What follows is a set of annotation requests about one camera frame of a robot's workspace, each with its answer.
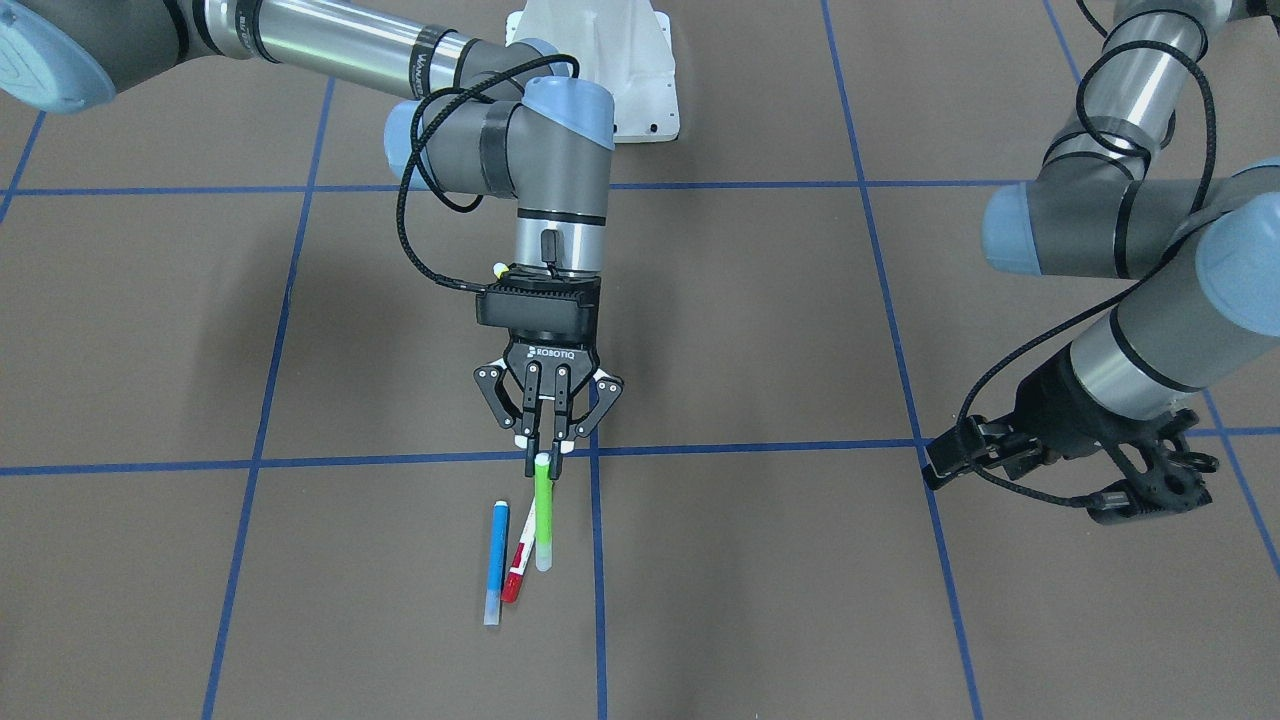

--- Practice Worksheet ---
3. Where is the blue marker pen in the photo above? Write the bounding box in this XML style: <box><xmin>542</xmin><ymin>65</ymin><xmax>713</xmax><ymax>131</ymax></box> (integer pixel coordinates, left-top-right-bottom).
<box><xmin>483</xmin><ymin>500</ymin><xmax>509</xmax><ymax>626</ymax></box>

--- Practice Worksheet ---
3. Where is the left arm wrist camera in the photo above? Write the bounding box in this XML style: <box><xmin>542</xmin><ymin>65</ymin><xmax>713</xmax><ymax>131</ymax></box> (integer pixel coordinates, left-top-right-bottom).
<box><xmin>1087</xmin><ymin>407</ymin><xmax>1220</xmax><ymax>525</ymax></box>

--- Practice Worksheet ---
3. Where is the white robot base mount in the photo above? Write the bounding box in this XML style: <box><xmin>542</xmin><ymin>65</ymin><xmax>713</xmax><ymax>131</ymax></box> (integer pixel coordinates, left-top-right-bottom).
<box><xmin>506</xmin><ymin>1</ymin><xmax>681</xmax><ymax>143</ymax></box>

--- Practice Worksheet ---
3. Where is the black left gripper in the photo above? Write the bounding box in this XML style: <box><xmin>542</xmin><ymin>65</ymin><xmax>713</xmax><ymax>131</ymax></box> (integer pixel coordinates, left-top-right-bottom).
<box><xmin>922</xmin><ymin>355</ymin><xmax>1132</xmax><ymax>491</ymax></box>

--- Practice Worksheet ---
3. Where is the brown paper table cover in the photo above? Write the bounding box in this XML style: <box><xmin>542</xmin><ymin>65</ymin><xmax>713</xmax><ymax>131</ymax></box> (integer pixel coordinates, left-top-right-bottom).
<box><xmin>1</xmin><ymin>1</ymin><xmax>1277</xmax><ymax>719</ymax></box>

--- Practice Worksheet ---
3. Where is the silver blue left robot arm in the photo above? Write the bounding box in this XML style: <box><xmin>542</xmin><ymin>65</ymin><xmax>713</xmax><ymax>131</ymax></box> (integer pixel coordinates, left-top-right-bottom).
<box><xmin>922</xmin><ymin>1</ymin><xmax>1277</xmax><ymax>496</ymax></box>

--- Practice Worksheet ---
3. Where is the red capped white marker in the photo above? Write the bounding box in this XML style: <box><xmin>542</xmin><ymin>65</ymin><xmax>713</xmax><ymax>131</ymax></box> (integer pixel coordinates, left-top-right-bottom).
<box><xmin>500</xmin><ymin>503</ymin><xmax>538</xmax><ymax>603</ymax></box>

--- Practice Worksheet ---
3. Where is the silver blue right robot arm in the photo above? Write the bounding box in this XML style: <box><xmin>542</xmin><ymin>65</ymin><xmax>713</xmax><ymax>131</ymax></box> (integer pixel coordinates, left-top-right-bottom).
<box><xmin>3</xmin><ymin>1</ymin><xmax>623</xmax><ymax>479</ymax></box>

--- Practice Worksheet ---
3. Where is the green highlighter pen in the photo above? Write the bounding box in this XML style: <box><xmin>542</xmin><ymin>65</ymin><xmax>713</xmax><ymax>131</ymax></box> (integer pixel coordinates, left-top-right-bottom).
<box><xmin>534</xmin><ymin>452</ymin><xmax>554</xmax><ymax>571</ymax></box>

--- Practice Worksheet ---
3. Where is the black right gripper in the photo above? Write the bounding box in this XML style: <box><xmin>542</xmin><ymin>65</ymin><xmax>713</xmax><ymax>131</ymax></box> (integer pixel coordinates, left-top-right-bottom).
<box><xmin>474</xmin><ymin>275</ymin><xmax>625</xmax><ymax>480</ymax></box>

